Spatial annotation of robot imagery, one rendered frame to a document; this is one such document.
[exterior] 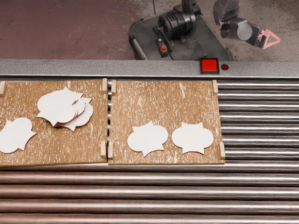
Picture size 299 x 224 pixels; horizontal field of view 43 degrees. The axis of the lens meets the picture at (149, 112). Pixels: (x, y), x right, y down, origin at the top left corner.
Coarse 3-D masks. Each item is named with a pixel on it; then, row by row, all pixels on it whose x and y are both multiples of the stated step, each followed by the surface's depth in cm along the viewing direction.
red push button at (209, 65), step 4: (204, 60) 157; (208, 60) 157; (212, 60) 157; (204, 64) 156; (208, 64) 156; (212, 64) 156; (216, 64) 156; (204, 68) 155; (208, 68) 155; (212, 68) 155; (216, 68) 155
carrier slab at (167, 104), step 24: (120, 96) 147; (144, 96) 147; (168, 96) 148; (192, 96) 148; (216, 96) 148; (120, 120) 142; (144, 120) 142; (168, 120) 142; (192, 120) 142; (216, 120) 142; (120, 144) 137; (168, 144) 137; (216, 144) 137
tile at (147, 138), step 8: (136, 128) 139; (144, 128) 139; (152, 128) 139; (160, 128) 139; (136, 136) 137; (144, 136) 137; (152, 136) 137; (160, 136) 137; (128, 144) 136; (136, 144) 136; (144, 144) 136; (152, 144) 136; (160, 144) 136; (144, 152) 134
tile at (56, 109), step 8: (48, 96) 139; (56, 96) 139; (64, 96) 139; (40, 104) 137; (48, 104) 137; (56, 104) 137; (64, 104) 137; (72, 104) 138; (40, 112) 135; (48, 112) 135; (56, 112) 135; (64, 112) 136; (72, 112) 136; (48, 120) 134; (56, 120) 134; (64, 120) 134
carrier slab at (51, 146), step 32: (32, 96) 147; (96, 96) 147; (0, 128) 140; (32, 128) 140; (64, 128) 140; (96, 128) 140; (0, 160) 133; (32, 160) 134; (64, 160) 134; (96, 160) 134
